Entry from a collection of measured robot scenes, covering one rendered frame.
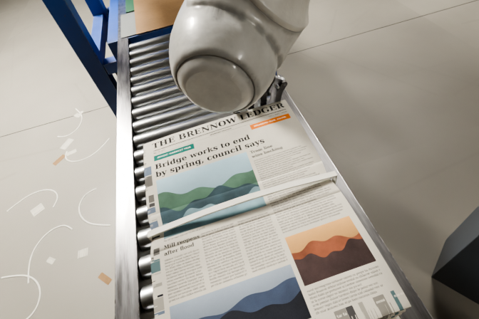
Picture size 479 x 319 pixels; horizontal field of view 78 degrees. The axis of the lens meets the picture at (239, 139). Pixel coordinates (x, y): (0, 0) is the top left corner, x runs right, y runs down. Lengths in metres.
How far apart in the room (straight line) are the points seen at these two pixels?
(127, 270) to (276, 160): 0.41
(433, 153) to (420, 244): 0.56
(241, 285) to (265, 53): 0.27
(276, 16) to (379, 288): 0.31
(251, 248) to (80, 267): 1.46
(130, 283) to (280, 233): 0.39
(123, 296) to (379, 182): 1.38
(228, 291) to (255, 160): 0.20
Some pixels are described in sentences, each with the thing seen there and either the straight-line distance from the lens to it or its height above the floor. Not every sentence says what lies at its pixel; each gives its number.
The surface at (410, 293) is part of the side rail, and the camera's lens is 0.67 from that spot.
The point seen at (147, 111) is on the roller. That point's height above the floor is 0.79.
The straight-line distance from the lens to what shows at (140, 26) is 1.55.
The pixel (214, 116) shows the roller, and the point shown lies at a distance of 0.91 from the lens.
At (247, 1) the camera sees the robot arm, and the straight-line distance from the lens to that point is 0.26.
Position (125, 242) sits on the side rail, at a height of 0.80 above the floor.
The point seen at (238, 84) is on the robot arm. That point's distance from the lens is 0.25.
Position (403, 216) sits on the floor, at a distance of 1.67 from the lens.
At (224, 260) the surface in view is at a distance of 0.41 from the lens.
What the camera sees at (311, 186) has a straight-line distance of 0.45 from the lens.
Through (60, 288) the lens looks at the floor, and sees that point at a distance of 1.82.
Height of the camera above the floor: 1.41
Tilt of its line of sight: 48 degrees down
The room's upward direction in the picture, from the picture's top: 12 degrees counter-clockwise
